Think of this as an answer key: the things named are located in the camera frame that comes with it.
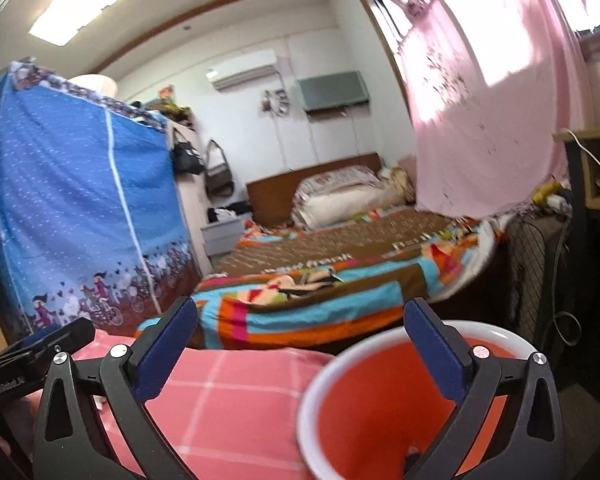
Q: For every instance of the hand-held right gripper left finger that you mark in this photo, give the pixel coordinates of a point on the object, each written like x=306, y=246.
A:
x=167, y=355

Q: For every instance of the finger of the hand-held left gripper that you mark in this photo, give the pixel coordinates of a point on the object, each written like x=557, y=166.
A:
x=35, y=336
x=75, y=332

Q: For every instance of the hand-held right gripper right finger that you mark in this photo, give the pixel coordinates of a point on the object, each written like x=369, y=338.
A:
x=437, y=355

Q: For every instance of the red bin with white rim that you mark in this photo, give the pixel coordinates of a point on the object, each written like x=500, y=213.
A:
x=360, y=410

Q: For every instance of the brown shoulder bag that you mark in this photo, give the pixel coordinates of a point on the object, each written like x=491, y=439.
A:
x=220, y=175

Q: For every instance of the pink checked blanket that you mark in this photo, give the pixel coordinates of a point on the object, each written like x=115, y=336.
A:
x=240, y=410

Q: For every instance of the black fan guard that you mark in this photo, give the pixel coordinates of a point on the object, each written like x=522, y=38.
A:
x=535, y=270

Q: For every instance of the grey nightstand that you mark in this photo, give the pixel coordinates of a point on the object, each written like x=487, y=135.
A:
x=222, y=237

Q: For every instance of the bed with colourful blanket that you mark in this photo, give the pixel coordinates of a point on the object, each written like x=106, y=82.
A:
x=330, y=260

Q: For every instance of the beige tall cabinet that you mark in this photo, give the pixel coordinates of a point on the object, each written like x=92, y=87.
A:
x=190, y=210

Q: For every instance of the blue printed fabric wardrobe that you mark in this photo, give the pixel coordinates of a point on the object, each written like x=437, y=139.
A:
x=80, y=185

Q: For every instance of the dark clothes pile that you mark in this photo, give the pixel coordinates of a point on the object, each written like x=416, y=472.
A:
x=230, y=211

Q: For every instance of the white pillow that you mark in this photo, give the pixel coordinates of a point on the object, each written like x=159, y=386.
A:
x=340, y=210

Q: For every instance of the beige plush toy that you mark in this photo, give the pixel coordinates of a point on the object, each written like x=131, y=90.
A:
x=397, y=182

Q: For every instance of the brown wooden headboard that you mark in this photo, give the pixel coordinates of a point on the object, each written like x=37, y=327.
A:
x=270, y=195

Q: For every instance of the black handbag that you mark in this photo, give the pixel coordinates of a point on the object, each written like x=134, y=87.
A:
x=187, y=157

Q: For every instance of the floral folded quilt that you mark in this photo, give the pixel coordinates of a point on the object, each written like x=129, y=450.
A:
x=335, y=180

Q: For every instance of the clutter pile on cabinet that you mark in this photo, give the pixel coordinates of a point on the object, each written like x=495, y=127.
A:
x=167, y=107

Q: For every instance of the white round lampshade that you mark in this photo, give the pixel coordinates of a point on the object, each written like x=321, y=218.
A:
x=95, y=85

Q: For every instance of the pink curtain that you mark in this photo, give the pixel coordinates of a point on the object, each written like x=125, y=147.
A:
x=480, y=110

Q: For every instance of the white air conditioner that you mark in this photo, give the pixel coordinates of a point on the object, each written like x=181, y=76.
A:
x=242, y=70

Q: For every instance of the rectangular ceiling light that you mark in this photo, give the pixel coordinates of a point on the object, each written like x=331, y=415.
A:
x=80, y=2

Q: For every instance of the wooden desk with black frame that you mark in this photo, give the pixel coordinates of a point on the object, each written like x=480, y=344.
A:
x=595, y=200

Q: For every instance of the wall hanging ornaments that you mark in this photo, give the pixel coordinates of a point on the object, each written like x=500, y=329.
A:
x=275, y=101

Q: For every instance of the grey wall unit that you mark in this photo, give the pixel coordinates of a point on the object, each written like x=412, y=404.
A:
x=332, y=91

